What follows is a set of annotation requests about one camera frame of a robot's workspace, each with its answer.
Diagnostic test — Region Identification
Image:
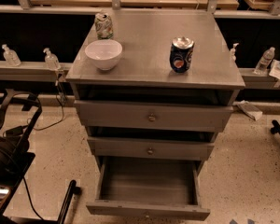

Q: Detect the grey bottom drawer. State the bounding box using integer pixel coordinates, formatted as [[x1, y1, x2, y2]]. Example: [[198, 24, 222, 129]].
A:
[[87, 157, 210, 221]]

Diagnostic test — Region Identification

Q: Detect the grey drawer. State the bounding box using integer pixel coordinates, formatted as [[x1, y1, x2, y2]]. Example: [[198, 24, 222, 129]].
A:
[[88, 136, 214, 161], [74, 100, 233, 133], [87, 157, 210, 221]]

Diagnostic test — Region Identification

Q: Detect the grey wooden drawer cabinet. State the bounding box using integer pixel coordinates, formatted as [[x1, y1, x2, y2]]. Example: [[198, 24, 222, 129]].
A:
[[65, 8, 246, 179]]

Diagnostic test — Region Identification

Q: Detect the grey top drawer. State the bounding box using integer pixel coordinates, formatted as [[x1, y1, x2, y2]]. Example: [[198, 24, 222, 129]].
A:
[[74, 100, 233, 133]]

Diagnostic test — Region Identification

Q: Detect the grey middle drawer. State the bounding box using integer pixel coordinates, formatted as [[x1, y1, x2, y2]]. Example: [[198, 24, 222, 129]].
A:
[[88, 136, 214, 161]]

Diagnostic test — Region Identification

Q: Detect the white ceramic bowl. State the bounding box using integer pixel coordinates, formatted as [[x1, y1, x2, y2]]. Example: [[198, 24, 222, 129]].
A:
[[85, 39, 122, 70]]

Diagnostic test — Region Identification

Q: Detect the blue pepsi soda can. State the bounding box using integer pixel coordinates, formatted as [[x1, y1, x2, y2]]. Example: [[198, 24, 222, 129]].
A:
[[170, 36, 195, 73]]

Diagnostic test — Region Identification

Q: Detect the green crushed soda can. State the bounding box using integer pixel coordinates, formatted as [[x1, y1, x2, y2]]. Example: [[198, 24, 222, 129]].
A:
[[94, 12, 114, 39]]

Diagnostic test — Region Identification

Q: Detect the clear sanitizer pump bottle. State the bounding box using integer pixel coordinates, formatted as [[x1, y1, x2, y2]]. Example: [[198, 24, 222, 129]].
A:
[[43, 48, 61, 71]]

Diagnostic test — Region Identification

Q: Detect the small clear pump bottle right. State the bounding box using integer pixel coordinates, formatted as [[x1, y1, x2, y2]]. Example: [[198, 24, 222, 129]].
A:
[[230, 43, 239, 61]]

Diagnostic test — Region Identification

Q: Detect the black metal stand leg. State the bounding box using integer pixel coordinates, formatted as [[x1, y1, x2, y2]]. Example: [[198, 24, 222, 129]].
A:
[[8, 179, 82, 224]]

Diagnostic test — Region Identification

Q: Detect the white paper packet on floor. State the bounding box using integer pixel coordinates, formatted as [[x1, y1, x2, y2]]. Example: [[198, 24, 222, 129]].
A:
[[234, 100, 263, 121]]

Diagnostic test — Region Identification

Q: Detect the clear plastic water bottle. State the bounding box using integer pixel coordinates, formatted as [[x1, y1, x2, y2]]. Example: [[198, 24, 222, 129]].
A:
[[254, 47, 275, 74]]

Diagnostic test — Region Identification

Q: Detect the black chair with headphones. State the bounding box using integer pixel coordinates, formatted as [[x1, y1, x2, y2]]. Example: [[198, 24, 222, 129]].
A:
[[0, 89, 42, 219]]

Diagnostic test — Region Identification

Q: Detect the clear sanitizer bottle far left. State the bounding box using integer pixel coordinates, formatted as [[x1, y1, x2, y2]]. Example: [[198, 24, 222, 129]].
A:
[[2, 44, 21, 66]]

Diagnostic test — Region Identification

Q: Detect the black chair leg right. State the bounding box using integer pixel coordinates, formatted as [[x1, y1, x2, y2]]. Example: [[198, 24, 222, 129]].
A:
[[270, 119, 280, 135]]

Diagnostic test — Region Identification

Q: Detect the clear plastic wipes packet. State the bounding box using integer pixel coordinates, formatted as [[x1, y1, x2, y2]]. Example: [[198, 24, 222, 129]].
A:
[[269, 59, 280, 80]]

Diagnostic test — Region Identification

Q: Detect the black floor cable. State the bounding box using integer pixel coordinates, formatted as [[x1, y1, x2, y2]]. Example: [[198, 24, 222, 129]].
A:
[[3, 93, 66, 133]]

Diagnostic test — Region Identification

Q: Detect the grey metal shelf rail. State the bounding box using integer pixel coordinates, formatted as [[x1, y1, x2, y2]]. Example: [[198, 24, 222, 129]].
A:
[[0, 60, 73, 83]]

